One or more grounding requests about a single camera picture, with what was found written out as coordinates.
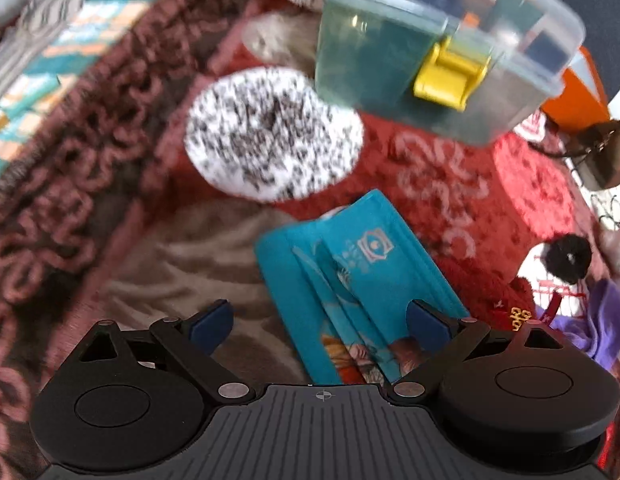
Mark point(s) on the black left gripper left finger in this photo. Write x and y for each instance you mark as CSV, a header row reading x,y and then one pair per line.
x,y
190,344

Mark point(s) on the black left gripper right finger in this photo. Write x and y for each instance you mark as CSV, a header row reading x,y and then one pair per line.
x,y
449,343

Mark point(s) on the black white speckled fuzzy item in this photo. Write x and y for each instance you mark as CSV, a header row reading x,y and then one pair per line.
x,y
264,134

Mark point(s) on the blue face mask pack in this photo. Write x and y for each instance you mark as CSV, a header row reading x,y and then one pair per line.
x,y
342,285

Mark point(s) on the maroon floral cloth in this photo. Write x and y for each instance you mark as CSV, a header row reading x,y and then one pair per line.
x,y
68,209

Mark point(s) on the clear plastic box yellow latch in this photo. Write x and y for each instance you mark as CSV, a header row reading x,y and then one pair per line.
x,y
469,70

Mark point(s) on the black scrunchie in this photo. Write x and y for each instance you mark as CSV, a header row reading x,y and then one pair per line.
x,y
568,257

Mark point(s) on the purple fleece cloth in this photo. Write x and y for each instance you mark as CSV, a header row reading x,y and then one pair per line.
x,y
597,332

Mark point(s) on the red white patterned blanket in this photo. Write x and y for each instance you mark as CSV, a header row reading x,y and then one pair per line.
x,y
478,211

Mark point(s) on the orange cardboard box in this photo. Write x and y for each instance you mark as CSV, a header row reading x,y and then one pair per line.
x,y
583,101

